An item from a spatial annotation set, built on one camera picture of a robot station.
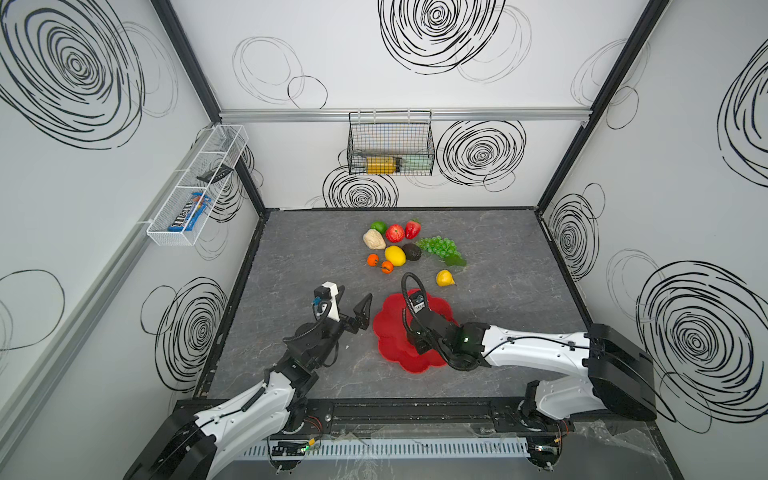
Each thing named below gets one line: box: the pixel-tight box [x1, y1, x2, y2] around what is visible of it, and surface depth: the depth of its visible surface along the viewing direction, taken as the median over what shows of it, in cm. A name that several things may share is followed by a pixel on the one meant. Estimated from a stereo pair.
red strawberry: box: [405, 220, 421, 240], surface depth 113 cm
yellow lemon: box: [384, 245, 407, 267], surface depth 104 cm
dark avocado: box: [402, 242, 422, 261], surface depth 104 cm
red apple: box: [386, 224, 405, 243], surface depth 107 cm
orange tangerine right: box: [381, 260, 395, 274], surface depth 102 cm
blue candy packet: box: [168, 192, 212, 232], surface depth 72 cm
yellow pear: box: [436, 269, 457, 287], surface depth 98 cm
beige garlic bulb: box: [363, 228, 386, 250], surface depth 107 cm
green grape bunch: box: [415, 235, 467, 267], surface depth 105 cm
